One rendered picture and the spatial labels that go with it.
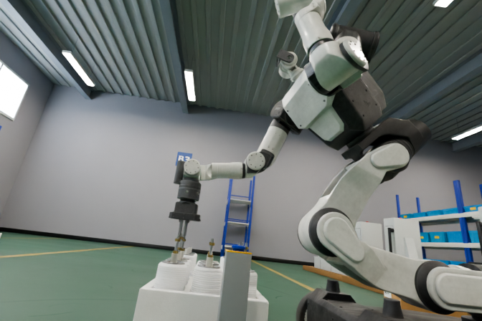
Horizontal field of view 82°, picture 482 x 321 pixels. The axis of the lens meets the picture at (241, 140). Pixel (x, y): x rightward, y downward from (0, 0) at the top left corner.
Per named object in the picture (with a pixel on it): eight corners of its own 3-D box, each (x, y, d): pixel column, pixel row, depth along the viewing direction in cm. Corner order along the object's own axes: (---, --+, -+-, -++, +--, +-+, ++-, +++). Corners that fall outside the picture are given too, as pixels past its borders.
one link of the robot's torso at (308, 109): (355, 137, 127) (303, 82, 134) (417, 91, 99) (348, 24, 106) (318, 169, 111) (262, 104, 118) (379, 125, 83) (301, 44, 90)
